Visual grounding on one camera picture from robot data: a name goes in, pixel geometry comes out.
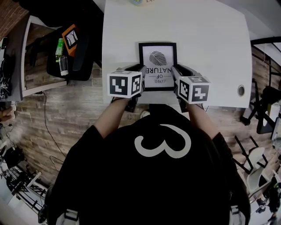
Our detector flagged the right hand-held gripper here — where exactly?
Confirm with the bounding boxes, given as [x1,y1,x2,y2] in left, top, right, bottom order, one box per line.
[171,64,212,113]

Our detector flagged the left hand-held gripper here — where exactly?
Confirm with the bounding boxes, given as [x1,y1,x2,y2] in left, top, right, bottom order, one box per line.
[107,65,148,113]

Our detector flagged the black picture frame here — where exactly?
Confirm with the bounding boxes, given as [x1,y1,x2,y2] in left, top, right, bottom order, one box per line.
[138,42,178,92]

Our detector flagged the person's right forearm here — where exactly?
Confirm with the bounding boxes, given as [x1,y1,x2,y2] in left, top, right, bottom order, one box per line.
[188,102,220,139]

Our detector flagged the person's left forearm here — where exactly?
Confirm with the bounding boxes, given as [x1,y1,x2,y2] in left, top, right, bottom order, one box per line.
[94,97,130,139]

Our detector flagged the black office chair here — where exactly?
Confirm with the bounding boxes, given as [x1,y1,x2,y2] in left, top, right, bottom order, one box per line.
[29,23,104,82]

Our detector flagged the clear plastic bottle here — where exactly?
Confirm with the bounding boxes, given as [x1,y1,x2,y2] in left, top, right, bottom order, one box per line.
[58,55,69,76]

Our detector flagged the green bottle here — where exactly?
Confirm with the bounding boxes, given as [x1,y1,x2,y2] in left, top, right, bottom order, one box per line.
[55,38,65,62]

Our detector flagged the black swivel chair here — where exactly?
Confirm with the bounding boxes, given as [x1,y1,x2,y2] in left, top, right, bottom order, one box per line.
[240,78,281,135]

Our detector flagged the black shirt with white print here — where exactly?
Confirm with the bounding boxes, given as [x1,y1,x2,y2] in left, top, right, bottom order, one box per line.
[44,104,251,225]

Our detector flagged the grey side desk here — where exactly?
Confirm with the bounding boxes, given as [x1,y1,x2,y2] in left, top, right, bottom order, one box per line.
[4,15,68,102]

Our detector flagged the white plastic chair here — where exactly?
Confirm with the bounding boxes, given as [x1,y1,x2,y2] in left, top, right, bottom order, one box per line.
[245,146,273,196]

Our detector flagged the black metal rack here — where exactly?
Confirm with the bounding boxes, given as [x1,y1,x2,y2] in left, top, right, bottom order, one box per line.
[0,166,48,214]

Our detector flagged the orange picture frame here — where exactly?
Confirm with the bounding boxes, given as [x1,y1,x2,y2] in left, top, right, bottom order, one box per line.
[61,24,80,56]

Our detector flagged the black floor cable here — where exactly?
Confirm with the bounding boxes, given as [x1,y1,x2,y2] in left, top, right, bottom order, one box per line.
[41,91,67,185]

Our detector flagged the grey right shoulder strap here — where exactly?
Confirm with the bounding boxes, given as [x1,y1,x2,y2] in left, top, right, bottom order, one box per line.
[230,205,246,225]

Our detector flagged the grey shoulder strap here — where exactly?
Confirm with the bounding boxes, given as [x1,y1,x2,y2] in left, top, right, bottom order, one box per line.
[55,208,80,225]
[230,205,246,225]

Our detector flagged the grey left shoulder strap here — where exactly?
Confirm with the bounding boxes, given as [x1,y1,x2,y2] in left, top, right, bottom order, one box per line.
[55,208,80,225]

